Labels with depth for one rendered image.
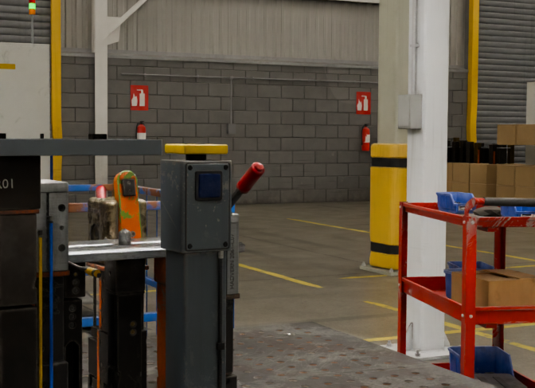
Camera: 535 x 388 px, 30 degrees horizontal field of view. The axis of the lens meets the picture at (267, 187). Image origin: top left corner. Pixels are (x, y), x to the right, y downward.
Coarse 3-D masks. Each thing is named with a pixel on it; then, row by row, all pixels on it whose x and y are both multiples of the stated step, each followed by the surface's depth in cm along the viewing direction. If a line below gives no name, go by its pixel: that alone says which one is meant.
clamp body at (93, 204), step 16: (96, 208) 173; (112, 208) 169; (144, 208) 172; (96, 224) 174; (112, 224) 169; (144, 224) 172; (96, 336) 176; (144, 336) 174; (96, 352) 175; (144, 352) 174; (96, 368) 175; (144, 368) 174; (96, 384) 175; (144, 384) 174
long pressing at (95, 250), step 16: (96, 240) 162; (112, 240) 162; (144, 240) 162; (160, 240) 162; (80, 256) 143; (96, 256) 144; (112, 256) 145; (128, 256) 147; (144, 256) 148; (160, 256) 149
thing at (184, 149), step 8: (168, 144) 125; (176, 144) 123; (184, 144) 121; (192, 144) 121; (200, 144) 122; (208, 144) 122; (216, 144) 123; (224, 144) 123; (168, 152) 125; (176, 152) 123; (184, 152) 121; (192, 152) 121; (200, 152) 122; (208, 152) 122; (216, 152) 123; (224, 152) 123
